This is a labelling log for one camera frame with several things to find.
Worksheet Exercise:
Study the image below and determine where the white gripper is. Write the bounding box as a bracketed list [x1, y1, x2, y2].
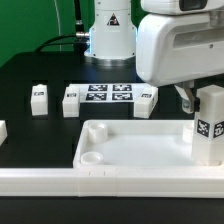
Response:
[136, 0, 224, 114]

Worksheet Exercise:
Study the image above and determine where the white desk top tray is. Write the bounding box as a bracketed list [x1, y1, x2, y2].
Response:
[72, 119, 224, 170]

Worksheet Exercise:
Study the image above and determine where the white left fence block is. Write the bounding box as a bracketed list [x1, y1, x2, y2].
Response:
[0, 120, 8, 146]

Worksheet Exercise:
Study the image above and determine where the white marker base plate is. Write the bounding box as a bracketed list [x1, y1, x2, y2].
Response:
[65, 83, 149, 103]

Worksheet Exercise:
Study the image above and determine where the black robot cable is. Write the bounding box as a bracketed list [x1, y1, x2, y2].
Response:
[34, 0, 91, 53]

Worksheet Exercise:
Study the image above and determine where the white front fence rail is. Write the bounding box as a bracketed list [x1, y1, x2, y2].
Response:
[0, 167, 224, 198]

